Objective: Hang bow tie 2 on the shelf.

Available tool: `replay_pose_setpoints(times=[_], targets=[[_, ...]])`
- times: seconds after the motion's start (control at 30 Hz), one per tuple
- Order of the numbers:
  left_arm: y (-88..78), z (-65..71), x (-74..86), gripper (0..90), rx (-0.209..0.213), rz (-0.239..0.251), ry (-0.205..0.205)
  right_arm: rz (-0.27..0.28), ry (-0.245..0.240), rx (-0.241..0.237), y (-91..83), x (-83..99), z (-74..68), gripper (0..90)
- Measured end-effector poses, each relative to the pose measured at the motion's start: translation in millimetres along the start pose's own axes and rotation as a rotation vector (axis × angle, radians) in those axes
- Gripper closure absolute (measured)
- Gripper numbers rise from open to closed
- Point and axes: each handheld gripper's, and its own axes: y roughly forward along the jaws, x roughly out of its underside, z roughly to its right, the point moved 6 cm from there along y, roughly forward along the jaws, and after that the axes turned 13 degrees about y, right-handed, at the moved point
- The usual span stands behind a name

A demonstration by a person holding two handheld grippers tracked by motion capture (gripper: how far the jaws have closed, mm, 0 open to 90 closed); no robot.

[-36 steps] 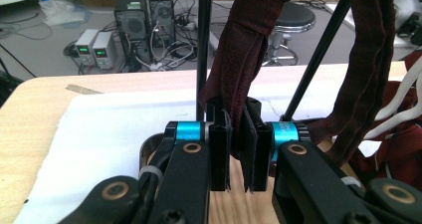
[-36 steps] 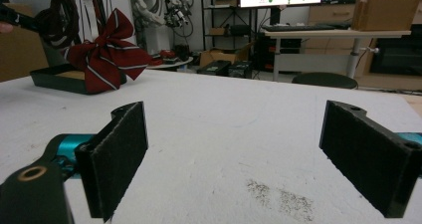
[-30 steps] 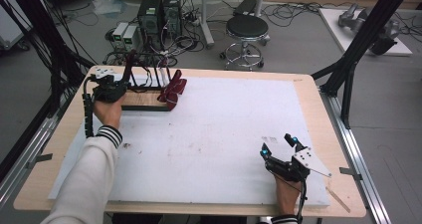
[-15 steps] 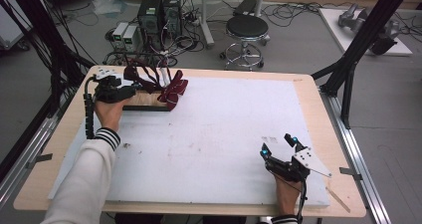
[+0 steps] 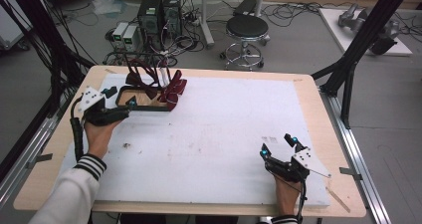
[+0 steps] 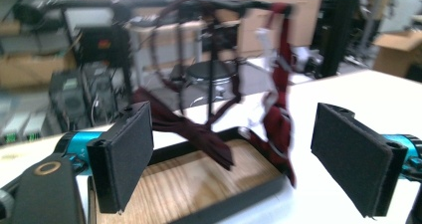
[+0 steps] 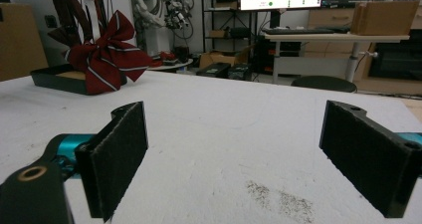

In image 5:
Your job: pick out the black frame post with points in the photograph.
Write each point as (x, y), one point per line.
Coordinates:
(365, 38)

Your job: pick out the white foam mat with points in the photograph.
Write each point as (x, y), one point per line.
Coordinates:
(215, 137)

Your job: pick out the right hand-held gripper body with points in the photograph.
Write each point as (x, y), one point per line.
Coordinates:
(305, 161)

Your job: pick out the large black computer tower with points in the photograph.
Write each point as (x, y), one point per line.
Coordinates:
(150, 21)

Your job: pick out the person's left hand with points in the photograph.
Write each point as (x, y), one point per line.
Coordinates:
(99, 137)

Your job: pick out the white power supply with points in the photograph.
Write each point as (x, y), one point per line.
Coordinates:
(131, 38)
(118, 33)

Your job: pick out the person's right hand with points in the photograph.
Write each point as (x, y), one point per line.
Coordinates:
(287, 194)

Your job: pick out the slim black computer tower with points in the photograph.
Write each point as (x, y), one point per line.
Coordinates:
(172, 13)

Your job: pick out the black round stool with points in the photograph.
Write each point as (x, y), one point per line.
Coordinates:
(247, 26)

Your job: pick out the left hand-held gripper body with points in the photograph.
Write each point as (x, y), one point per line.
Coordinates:
(99, 114)

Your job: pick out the white floor board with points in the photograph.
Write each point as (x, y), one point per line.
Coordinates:
(335, 25)

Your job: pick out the grey metal bracket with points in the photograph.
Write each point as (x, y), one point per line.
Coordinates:
(351, 173)
(39, 159)

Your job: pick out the black rack with wooden base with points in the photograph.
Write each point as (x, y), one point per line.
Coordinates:
(146, 108)

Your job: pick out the aluminium rail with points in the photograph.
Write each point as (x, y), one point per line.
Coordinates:
(358, 157)
(23, 157)

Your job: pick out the wooden table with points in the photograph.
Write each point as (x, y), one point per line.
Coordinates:
(335, 131)

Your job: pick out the thin wooden stick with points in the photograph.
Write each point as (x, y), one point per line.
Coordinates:
(338, 199)

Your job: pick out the striped dark red bow tie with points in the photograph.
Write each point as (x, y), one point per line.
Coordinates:
(175, 89)

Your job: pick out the flat black box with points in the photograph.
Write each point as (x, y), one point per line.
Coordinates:
(245, 7)

